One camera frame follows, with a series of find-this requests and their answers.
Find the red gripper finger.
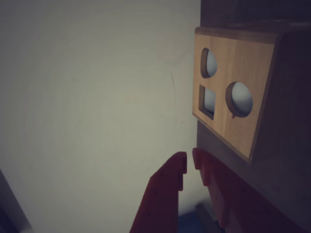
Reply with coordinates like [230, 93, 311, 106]
[130, 151, 188, 233]
[192, 148, 311, 233]

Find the wooden shape sorter box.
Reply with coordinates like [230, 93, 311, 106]
[192, 24, 311, 170]

